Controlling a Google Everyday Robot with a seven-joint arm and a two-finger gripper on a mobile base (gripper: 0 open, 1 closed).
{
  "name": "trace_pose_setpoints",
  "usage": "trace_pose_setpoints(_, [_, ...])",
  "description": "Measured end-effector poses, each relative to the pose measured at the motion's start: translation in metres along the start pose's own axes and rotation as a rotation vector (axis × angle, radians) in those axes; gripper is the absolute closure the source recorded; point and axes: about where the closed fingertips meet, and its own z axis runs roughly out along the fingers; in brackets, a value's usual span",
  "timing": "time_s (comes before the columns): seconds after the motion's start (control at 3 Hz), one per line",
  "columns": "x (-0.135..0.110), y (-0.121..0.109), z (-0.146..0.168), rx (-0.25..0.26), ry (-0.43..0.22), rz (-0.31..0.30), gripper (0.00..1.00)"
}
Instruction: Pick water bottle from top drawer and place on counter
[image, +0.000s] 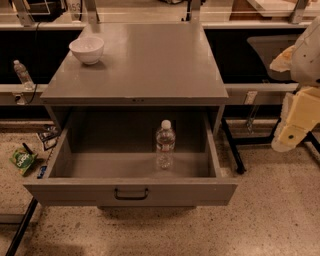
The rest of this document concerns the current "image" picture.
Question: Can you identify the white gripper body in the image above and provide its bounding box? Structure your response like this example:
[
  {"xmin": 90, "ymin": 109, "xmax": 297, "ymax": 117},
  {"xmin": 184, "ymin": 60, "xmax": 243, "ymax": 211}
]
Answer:
[{"xmin": 284, "ymin": 87, "xmax": 320, "ymax": 135}]

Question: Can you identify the black drawer handle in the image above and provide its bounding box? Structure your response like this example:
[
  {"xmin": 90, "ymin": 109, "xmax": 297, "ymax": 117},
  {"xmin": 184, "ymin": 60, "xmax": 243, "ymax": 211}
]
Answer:
[{"xmin": 114, "ymin": 188, "xmax": 149, "ymax": 201}]

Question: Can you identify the green snack packet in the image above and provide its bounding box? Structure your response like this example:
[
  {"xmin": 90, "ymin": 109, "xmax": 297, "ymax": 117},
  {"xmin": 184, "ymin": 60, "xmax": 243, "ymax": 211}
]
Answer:
[{"xmin": 9, "ymin": 148, "xmax": 37, "ymax": 176}]

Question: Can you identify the grey open top drawer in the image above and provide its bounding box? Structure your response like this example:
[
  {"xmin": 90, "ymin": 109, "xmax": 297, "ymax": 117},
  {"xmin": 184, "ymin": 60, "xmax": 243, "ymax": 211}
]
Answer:
[{"xmin": 25, "ymin": 111, "xmax": 237, "ymax": 207}]

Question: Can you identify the dark crumpled wrapper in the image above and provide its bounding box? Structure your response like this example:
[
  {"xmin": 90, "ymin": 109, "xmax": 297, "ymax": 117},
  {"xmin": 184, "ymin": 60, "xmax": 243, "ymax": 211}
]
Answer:
[{"xmin": 37, "ymin": 125, "xmax": 59, "ymax": 151}]

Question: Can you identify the clear plastic water bottle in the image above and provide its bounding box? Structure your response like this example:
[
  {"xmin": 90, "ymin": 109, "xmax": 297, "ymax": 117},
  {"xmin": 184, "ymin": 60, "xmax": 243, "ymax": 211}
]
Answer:
[{"xmin": 156, "ymin": 120, "xmax": 176, "ymax": 170}]

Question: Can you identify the dark chair seat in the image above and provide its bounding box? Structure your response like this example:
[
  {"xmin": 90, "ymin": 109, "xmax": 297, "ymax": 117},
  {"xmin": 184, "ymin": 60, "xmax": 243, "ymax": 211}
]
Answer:
[{"xmin": 247, "ymin": 34, "xmax": 299, "ymax": 82}]

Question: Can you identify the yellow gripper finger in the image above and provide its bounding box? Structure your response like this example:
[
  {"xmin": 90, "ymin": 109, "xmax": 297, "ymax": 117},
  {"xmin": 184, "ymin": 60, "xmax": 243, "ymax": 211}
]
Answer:
[{"xmin": 271, "ymin": 126, "xmax": 306, "ymax": 152}]

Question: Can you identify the black marker pen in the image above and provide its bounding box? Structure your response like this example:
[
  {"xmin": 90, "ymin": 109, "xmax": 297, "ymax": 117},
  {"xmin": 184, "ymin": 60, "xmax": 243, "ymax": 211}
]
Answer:
[{"xmin": 22, "ymin": 143, "xmax": 33, "ymax": 155}]

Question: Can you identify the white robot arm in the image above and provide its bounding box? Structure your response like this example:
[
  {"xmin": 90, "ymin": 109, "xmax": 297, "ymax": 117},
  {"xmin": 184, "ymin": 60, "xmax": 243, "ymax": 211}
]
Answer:
[{"xmin": 270, "ymin": 17, "xmax": 320, "ymax": 152}]

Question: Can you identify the white ceramic bowl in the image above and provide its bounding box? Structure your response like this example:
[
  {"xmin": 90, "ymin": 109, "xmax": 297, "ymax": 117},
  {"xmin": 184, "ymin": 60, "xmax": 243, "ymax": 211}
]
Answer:
[{"xmin": 69, "ymin": 36, "xmax": 104, "ymax": 65}]

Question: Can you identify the small blue packet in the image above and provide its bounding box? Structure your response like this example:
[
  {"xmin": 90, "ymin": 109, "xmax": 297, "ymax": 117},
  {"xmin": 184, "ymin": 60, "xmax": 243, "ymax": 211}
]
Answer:
[{"xmin": 37, "ymin": 166, "xmax": 47, "ymax": 179}]

